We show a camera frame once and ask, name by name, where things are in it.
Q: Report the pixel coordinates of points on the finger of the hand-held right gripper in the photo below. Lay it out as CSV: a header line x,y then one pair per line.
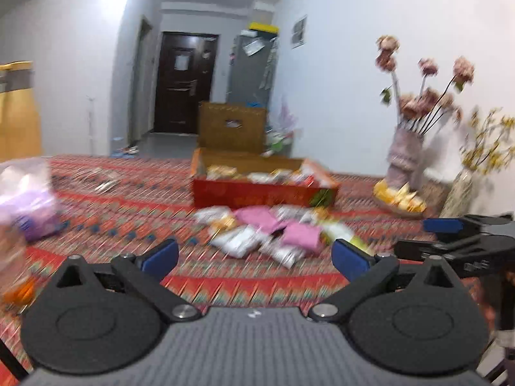
x,y
422,251
442,225

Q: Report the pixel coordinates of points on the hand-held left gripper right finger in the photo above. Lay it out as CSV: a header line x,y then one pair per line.
x,y
350,259

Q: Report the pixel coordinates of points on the yellow thermos jug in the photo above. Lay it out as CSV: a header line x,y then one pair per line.
x,y
18,120

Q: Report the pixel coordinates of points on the blue floor items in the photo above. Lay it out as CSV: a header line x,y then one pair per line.
x,y
124,148

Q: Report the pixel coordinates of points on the purple tissue pack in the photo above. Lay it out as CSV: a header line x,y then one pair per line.
x,y
28,205

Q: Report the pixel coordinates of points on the brown bowl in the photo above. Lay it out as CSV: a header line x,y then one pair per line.
x,y
398,207

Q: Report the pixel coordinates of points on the red cardboard box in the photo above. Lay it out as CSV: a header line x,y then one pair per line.
x,y
233,136

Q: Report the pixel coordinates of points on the clear drinking glass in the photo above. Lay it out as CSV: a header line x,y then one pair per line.
x,y
14,265

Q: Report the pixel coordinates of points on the yellow flower branches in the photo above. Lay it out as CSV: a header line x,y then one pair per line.
x,y
487,144

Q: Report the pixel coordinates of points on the dark entrance door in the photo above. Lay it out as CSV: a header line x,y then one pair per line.
x,y
185,84

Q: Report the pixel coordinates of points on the floral slim vase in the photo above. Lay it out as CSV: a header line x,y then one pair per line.
x,y
456,195

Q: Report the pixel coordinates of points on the hanging folded umbrella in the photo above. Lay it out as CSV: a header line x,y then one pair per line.
x,y
269,66

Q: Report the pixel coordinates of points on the yellow box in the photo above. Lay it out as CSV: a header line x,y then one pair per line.
x,y
263,28

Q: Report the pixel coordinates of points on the grey side door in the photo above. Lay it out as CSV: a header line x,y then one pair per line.
x,y
141,84

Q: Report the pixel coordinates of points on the red patterned tablecloth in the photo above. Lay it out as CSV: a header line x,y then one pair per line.
x,y
132,217

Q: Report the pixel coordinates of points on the clear bag on refrigerator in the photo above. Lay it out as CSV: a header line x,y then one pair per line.
x,y
252,47

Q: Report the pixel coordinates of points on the grey refrigerator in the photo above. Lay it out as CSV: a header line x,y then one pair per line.
x,y
247,76

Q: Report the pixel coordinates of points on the pile of snack packets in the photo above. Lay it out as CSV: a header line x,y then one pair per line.
x,y
257,215

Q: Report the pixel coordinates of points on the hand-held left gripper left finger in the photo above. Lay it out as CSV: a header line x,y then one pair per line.
x,y
161,255

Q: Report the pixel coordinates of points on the dried pink roses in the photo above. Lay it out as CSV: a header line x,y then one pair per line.
x,y
422,102

